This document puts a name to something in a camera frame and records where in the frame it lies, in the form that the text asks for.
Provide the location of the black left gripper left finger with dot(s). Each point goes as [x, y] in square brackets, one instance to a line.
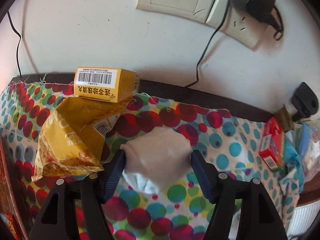
[57, 216]

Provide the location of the beige sock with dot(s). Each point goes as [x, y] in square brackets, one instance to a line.
[156, 160]

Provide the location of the red round tray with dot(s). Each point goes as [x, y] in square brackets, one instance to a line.
[14, 211]

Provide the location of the red green medicine box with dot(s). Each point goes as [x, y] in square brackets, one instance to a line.
[272, 145]

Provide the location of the colourful polka dot cloth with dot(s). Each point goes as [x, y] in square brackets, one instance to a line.
[180, 211]

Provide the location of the golden snack bag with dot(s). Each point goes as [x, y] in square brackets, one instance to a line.
[72, 138]

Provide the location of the clear bag with blue items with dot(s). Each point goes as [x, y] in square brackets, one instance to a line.
[305, 139]

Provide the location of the brown cardboard tag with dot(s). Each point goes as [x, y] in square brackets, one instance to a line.
[284, 119]

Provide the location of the small yellow medicine box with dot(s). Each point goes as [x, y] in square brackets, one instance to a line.
[106, 84]

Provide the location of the black clamp mount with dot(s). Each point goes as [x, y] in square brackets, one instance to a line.
[305, 102]

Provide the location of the white wall power socket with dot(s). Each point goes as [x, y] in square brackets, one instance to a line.
[235, 23]

